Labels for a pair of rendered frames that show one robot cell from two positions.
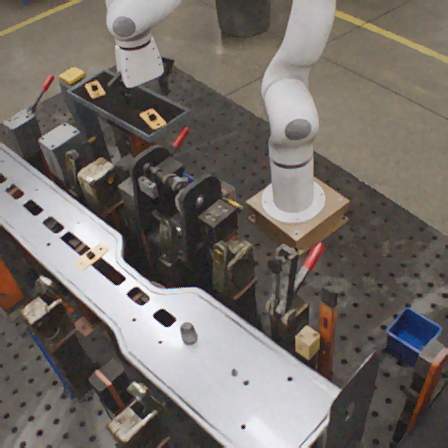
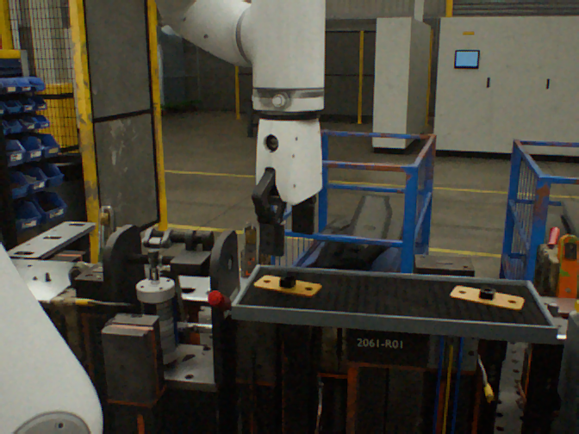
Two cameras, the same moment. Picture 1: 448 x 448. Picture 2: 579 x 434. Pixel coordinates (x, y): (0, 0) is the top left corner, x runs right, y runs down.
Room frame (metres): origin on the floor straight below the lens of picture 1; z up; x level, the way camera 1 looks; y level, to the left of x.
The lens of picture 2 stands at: (1.71, -0.32, 1.45)
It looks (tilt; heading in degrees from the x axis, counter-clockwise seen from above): 16 degrees down; 139
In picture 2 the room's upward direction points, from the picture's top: straight up
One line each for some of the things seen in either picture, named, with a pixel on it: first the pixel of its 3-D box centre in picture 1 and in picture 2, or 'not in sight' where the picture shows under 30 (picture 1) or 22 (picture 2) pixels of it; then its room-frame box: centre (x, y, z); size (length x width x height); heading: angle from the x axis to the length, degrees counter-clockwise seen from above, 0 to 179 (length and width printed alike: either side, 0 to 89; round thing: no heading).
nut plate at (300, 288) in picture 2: (152, 117); (287, 282); (1.19, 0.13, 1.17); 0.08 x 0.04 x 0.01; 24
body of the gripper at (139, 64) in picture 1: (138, 58); (288, 151); (1.19, 0.13, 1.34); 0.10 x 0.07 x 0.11; 114
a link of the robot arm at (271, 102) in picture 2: (133, 34); (287, 100); (1.19, 0.13, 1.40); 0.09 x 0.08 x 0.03; 114
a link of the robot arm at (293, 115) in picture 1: (291, 127); not in sight; (1.17, -0.22, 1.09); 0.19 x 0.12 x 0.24; 0
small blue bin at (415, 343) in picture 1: (411, 339); not in sight; (0.70, -0.43, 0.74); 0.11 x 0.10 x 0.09; 39
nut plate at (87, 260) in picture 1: (90, 255); not in sight; (0.91, 0.31, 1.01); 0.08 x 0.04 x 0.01; 130
